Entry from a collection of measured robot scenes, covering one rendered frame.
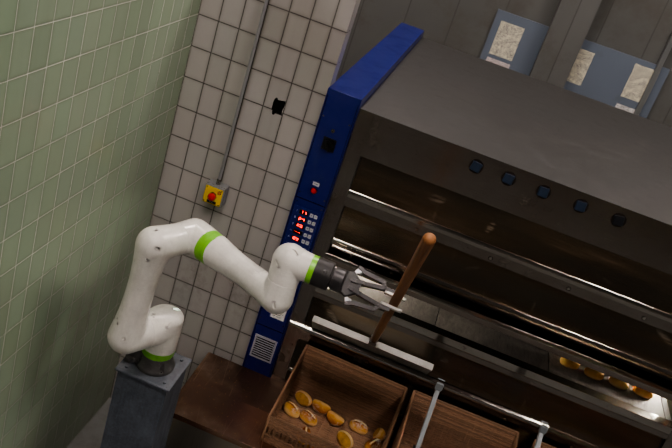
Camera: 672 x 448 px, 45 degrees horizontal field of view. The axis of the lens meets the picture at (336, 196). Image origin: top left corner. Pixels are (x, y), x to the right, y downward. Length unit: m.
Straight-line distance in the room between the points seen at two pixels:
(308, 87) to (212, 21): 0.52
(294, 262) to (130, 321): 0.69
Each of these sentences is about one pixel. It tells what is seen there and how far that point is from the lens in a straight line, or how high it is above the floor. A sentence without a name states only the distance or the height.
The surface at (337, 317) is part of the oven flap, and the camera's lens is 4.05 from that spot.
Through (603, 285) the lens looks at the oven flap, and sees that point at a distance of 3.79.
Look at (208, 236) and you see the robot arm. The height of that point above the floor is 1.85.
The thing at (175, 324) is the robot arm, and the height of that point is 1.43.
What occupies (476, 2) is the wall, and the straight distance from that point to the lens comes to 7.25.
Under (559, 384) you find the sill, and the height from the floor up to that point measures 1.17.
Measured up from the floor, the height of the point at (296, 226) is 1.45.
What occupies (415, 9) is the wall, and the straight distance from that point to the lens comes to 7.32.
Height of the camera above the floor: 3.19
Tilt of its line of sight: 24 degrees down
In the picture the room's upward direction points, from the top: 18 degrees clockwise
